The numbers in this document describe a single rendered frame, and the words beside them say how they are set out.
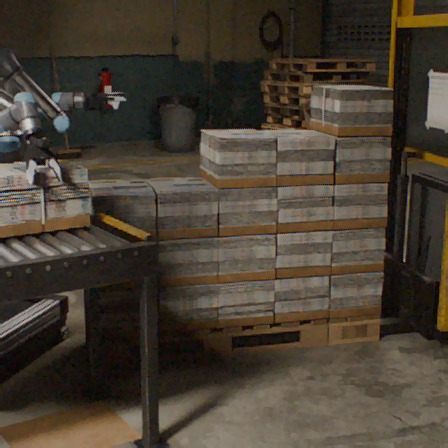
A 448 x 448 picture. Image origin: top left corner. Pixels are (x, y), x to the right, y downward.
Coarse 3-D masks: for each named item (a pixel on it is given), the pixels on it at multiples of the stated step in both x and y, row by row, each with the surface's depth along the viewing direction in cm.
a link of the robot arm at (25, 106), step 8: (16, 96) 274; (24, 96) 273; (32, 96) 275; (16, 104) 274; (24, 104) 272; (32, 104) 273; (16, 112) 273; (24, 112) 272; (32, 112) 272; (16, 120) 275
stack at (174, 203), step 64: (128, 192) 343; (192, 192) 347; (256, 192) 356; (320, 192) 365; (192, 256) 354; (256, 256) 362; (320, 256) 371; (128, 320) 354; (192, 320) 362; (320, 320) 380
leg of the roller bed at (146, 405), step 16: (144, 288) 269; (144, 304) 271; (144, 320) 272; (144, 336) 274; (144, 352) 276; (144, 368) 277; (144, 384) 279; (144, 400) 281; (144, 416) 283; (144, 432) 284
